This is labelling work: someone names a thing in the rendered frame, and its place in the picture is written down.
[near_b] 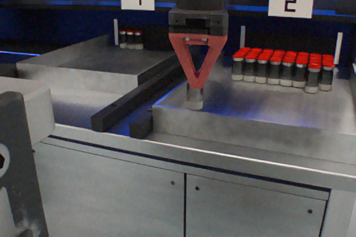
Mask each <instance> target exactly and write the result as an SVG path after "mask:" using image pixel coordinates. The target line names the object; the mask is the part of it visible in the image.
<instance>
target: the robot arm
mask: <svg viewBox="0 0 356 237"><path fill-rule="evenodd" d="M223 2H224V0H176V5H175V6H174V7H172V9H171V10H170V11H169V13H168V17H169V18H168V23H169V24H170V25H171V26H170V27H169V38H170V40H171V43H172V46H173V48H174V50H175V52H176V54H177V56H178V59H179V61H180V63H181V65H182V68H183V69H184V72H185V74H186V79H187V80H188V83H189V85H190V87H191V88H192V89H202V87H203V85H204V83H205V81H206V80H207V78H208V76H209V74H210V72H211V70H212V68H213V66H214V64H215V62H216V59H217V58H218V56H219V54H220V52H221V50H222V48H223V46H224V45H225V43H226V40H227V35H228V19H229V18H228V12H227V10H226V6H225V5H223ZM187 44H204V45H208V46H209V47H210V48H209V50H208V52H207V54H206V57H205V60H204V61H203V63H202V66H201V69H200V71H199V73H201V74H200V76H199V77H198V78H196V77H195V75H194V72H197V71H196V70H195V67H194V65H193V61H192V59H191V55H190V52H189V49H188V46H187Z"/></svg>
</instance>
